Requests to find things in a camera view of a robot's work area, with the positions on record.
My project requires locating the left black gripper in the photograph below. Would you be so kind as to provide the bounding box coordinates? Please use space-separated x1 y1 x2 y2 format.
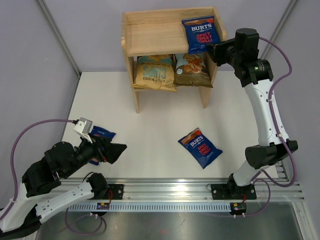
62 132 128 178

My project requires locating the blue burts bag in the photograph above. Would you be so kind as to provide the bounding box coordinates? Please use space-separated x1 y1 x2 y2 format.
178 128 223 169
181 15 221 55
89 126 116 166

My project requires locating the light blue cassava chips bag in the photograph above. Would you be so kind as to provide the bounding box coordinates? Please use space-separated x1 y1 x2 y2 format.
174 53 213 88

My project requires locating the yellow kettle chips bag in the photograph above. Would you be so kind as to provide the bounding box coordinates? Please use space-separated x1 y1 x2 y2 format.
132 54 177 93

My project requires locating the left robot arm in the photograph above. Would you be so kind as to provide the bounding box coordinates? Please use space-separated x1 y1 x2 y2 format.
0 136 127 240

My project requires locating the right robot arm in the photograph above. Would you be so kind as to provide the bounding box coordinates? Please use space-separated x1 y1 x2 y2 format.
207 28 298 200

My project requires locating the wooden two-tier shelf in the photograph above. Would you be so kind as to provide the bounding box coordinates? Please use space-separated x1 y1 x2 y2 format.
121 6 227 112

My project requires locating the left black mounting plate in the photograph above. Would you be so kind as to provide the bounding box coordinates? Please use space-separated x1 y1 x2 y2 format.
101 183 124 200

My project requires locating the black mounting plate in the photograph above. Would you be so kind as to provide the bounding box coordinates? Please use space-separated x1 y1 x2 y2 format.
210 183 257 200
101 183 124 200

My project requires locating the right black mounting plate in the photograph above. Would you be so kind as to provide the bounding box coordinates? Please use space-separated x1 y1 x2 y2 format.
210 183 257 200

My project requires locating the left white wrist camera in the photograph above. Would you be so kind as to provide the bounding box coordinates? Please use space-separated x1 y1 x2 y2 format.
73 117 93 144

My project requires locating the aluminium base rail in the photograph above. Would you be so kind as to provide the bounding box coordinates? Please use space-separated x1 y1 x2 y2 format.
53 162 305 202

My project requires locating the white slotted cable duct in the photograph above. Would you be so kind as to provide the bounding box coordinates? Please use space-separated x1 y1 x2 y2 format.
68 201 231 213

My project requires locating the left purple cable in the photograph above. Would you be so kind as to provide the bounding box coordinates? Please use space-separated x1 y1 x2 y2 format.
0 119 76 221

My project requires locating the purple cable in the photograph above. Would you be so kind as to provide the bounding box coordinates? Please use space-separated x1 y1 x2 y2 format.
0 119 76 221
246 36 298 217

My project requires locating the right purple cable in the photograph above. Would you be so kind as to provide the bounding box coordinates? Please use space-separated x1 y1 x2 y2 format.
246 36 298 217

